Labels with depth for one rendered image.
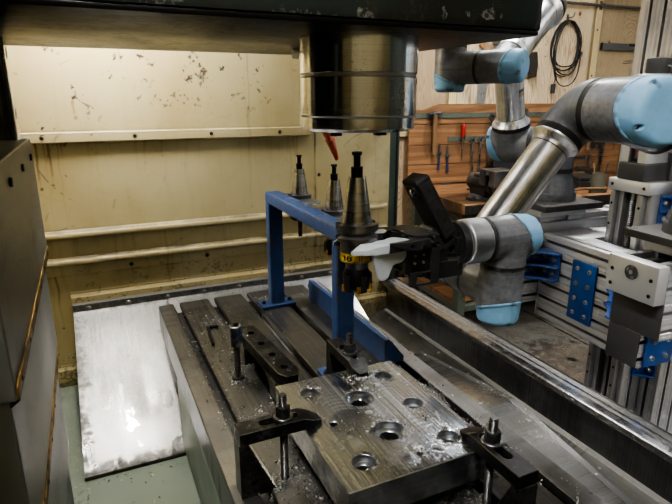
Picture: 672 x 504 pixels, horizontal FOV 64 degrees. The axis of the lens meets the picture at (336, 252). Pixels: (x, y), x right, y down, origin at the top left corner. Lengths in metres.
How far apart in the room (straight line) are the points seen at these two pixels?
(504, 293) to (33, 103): 1.30
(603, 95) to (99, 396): 1.35
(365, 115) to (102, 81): 1.11
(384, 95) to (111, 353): 1.20
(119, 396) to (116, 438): 0.13
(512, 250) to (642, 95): 0.32
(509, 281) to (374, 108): 0.41
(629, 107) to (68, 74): 1.35
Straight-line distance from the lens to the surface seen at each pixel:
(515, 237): 0.93
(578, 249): 1.68
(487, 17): 0.73
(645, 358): 1.50
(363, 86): 0.69
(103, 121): 1.69
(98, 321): 1.76
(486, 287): 0.96
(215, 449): 0.99
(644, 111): 1.03
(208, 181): 1.75
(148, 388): 1.58
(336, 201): 1.21
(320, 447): 0.82
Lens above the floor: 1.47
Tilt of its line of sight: 16 degrees down
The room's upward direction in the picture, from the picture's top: straight up
